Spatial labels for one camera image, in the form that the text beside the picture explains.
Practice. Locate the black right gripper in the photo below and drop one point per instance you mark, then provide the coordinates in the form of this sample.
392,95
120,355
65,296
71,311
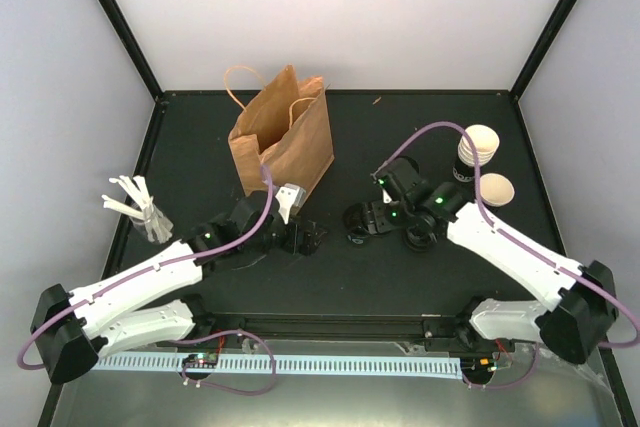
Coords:
377,221

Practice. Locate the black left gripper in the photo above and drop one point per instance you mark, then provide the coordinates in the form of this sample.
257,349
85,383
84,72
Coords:
308,245

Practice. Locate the black cup with coffee beans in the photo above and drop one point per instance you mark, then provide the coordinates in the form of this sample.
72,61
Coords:
357,233

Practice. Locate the brown paper bag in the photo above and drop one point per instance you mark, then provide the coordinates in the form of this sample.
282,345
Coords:
286,128

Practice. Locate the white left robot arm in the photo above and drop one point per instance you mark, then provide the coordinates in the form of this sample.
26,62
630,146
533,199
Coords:
73,330

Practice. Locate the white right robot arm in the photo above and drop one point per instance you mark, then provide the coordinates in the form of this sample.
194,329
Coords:
570,312

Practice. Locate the single black paper cup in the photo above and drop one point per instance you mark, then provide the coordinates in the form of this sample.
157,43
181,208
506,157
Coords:
496,190

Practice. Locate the stack of black paper cups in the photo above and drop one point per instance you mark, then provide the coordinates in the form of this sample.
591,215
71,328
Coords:
479,143

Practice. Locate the left small circuit board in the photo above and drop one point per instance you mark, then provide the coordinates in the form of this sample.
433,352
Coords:
200,360

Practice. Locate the small circuit board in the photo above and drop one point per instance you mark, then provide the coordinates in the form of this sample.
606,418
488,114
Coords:
200,360
481,365

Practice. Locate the white wooden stirrers in glass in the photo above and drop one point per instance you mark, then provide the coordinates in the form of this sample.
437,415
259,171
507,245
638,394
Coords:
143,213

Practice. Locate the right small circuit board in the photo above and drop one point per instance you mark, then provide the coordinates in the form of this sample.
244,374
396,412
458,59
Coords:
481,365

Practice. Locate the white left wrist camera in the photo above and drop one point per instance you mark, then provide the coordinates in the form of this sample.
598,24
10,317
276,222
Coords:
290,197

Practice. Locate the white slotted cable duct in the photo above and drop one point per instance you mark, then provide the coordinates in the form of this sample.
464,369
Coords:
314,365

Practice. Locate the black front aluminium rail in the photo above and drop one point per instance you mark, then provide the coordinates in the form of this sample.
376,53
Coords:
446,332

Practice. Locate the black frame post right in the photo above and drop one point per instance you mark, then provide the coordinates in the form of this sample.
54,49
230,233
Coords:
552,27

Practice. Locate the black frame post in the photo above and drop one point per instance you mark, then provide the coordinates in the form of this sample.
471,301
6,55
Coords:
123,31
552,27

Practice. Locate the black frame post left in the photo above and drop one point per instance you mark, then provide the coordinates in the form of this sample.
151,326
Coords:
123,31

